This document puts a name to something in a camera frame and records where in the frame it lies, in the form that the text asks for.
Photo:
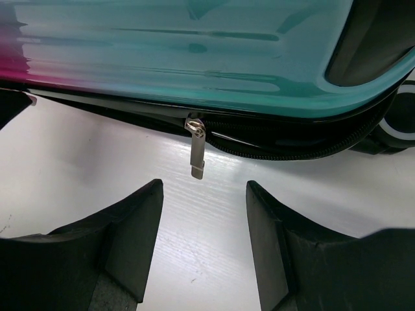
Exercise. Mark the pink hard-shell suitcase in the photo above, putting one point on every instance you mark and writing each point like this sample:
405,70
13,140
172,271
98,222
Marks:
268,80

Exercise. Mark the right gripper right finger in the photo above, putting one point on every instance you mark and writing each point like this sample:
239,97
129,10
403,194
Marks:
302,265

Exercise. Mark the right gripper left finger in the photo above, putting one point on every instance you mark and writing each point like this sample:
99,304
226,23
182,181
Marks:
100,262

